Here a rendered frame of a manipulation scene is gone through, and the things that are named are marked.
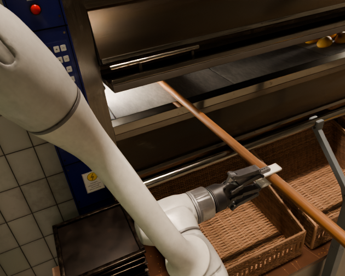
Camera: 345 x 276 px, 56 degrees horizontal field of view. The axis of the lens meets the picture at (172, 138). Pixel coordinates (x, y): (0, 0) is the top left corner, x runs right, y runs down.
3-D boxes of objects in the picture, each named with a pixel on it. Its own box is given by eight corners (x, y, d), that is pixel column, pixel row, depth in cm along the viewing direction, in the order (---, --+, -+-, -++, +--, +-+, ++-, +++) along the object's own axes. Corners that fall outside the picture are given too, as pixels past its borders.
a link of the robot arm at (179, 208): (181, 206, 93) (203, 243, 85) (131, 226, 89) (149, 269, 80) (181, 182, 86) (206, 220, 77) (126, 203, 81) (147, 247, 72)
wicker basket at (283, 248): (146, 225, 162) (138, 185, 147) (241, 188, 179) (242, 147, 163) (189, 312, 125) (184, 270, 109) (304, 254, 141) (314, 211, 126)
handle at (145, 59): (114, 82, 108) (113, 81, 109) (201, 60, 118) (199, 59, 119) (110, 65, 105) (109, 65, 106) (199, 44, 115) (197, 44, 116)
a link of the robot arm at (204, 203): (184, 209, 92) (202, 201, 94) (199, 231, 85) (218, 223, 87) (182, 185, 87) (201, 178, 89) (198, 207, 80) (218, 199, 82)
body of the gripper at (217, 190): (201, 181, 89) (230, 170, 91) (202, 203, 93) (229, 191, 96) (216, 197, 83) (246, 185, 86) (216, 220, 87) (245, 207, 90)
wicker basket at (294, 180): (245, 187, 179) (247, 146, 164) (321, 154, 197) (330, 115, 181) (310, 252, 142) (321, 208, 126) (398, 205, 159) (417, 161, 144)
